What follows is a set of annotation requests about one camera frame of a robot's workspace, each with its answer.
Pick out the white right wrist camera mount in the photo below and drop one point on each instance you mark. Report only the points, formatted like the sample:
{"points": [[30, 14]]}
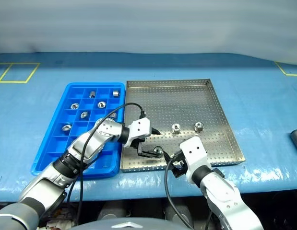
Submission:
{"points": [[193, 148]]}

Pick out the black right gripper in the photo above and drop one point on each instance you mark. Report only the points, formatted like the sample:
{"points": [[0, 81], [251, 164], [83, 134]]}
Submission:
{"points": [[180, 165]]}

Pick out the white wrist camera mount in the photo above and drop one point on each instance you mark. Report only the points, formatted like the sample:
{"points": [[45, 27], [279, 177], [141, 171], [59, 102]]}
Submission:
{"points": [[193, 148], [138, 127]]}

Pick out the perforated steel tray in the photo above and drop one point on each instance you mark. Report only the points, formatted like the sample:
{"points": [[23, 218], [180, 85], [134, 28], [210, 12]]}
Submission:
{"points": [[174, 105]]}

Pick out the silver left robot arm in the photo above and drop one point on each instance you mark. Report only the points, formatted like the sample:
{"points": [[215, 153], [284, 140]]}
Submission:
{"points": [[90, 146]]}

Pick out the grey rounded housing under table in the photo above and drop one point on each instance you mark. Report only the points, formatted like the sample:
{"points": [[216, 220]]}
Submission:
{"points": [[113, 210], [177, 212]]}

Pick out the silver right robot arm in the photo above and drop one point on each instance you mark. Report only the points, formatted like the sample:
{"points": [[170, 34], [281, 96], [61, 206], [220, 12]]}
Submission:
{"points": [[222, 191]]}

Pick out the metal nut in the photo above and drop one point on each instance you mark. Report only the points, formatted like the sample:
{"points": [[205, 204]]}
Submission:
{"points": [[198, 126], [176, 128]]}

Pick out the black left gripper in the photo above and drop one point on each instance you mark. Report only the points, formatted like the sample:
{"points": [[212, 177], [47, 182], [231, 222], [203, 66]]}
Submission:
{"points": [[140, 143]]}

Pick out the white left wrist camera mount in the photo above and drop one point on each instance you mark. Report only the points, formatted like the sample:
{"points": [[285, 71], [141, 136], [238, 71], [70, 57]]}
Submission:
{"points": [[138, 127]]}

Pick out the metal roller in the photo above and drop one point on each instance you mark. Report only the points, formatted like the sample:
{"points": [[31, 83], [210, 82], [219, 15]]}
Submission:
{"points": [[101, 104], [158, 150], [66, 127], [116, 93], [92, 94], [114, 117], [74, 106], [84, 114]]}

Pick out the grey robot torso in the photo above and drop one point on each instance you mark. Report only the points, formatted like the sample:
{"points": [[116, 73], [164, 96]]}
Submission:
{"points": [[129, 226]]}

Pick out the blue plastic compartment tray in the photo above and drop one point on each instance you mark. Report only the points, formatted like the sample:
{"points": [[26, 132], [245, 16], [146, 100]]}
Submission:
{"points": [[57, 143]]}

